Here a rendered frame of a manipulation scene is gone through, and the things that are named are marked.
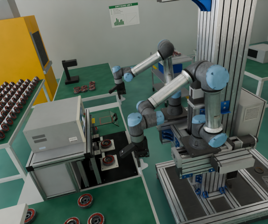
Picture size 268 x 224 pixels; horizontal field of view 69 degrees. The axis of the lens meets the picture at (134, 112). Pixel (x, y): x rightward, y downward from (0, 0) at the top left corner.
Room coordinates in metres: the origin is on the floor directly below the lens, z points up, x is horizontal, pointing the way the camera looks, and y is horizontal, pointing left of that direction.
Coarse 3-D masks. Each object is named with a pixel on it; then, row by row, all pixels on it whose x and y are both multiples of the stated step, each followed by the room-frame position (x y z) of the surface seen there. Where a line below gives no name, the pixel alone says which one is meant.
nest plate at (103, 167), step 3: (114, 156) 1.36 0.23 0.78; (114, 162) 1.29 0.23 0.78; (117, 162) 1.29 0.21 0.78; (102, 165) 1.27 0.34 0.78; (111, 165) 1.26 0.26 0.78; (114, 165) 1.25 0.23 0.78; (117, 165) 1.25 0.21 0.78; (102, 168) 1.23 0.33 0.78; (105, 168) 1.23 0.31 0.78; (108, 168) 1.23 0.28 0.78
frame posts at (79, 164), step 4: (92, 128) 1.70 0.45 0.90; (92, 156) 1.10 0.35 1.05; (76, 160) 1.08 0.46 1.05; (80, 160) 1.08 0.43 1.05; (92, 160) 1.09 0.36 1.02; (80, 164) 1.07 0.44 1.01; (92, 164) 1.09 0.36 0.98; (96, 164) 1.11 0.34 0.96; (80, 168) 1.08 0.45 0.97; (96, 168) 1.09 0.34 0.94; (80, 172) 1.07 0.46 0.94; (84, 172) 1.08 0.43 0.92; (96, 172) 1.10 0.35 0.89; (84, 176) 1.07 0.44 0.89; (96, 176) 1.09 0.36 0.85; (84, 180) 1.07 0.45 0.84; (100, 180) 1.09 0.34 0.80; (88, 184) 1.08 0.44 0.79
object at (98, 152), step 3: (96, 150) 1.32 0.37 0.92; (99, 150) 1.31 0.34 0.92; (93, 153) 1.31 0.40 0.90; (96, 153) 1.28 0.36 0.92; (99, 153) 1.27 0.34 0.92; (102, 153) 1.32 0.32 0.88; (96, 156) 1.26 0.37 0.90; (99, 156) 1.26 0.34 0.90; (102, 156) 1.28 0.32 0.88; (87, 159) 1.25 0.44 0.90
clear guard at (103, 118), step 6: (90, 114) 1.71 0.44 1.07; (96, 114) 1.70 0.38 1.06; (102, 114) 1.68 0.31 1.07; (108, 114) 1.67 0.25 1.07; (90, 120) 1.59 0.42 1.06; (96, 120) 1.58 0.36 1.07; (102, 120) 1.56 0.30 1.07; (108, 120) 1.55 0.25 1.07; (114, 120) 1.58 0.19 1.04; (90, 126) 1.49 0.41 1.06; (96, 126) 1.48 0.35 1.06
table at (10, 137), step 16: (32, 80) 3.81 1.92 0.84; (0, 96) 3.20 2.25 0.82; (16, 96) 3.10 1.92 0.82; (32, 96) 3.19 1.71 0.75; (48, 96) 4.04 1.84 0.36; (0, 112) 2.48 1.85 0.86; (16, 112) 2.55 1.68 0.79; (0, 128) 2.08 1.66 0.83; (16, 128) 2.17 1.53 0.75; (0, 144) 1.86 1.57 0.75; (16, 160) 1.88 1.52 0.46; (16, 176) 1.88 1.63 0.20
